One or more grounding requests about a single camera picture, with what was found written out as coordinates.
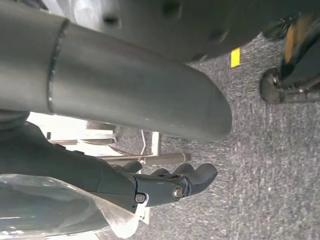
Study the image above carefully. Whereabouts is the yellow floor tape square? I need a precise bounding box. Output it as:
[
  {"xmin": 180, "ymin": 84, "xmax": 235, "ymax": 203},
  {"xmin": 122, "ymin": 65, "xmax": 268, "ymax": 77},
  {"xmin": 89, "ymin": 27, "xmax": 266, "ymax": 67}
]
[{"xmin": 230, "ymin": 47, "xmax": 242, "ymax": 69}]

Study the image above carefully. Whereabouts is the black robot foot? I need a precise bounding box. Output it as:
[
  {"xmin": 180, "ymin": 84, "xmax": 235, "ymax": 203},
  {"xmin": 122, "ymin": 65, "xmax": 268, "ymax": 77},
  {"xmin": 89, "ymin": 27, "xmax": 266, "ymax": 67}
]
[{"xmin": 259, "ymin": 13, "xmax": 320, "ymax": 105}]

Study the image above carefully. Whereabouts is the white desk steel frame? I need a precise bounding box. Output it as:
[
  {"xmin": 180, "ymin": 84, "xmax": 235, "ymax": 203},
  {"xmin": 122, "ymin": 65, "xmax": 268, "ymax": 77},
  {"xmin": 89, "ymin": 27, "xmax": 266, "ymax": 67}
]
[{"xmin": 26, "ymin": 111, "xmax": 192, "ymax": 167}]

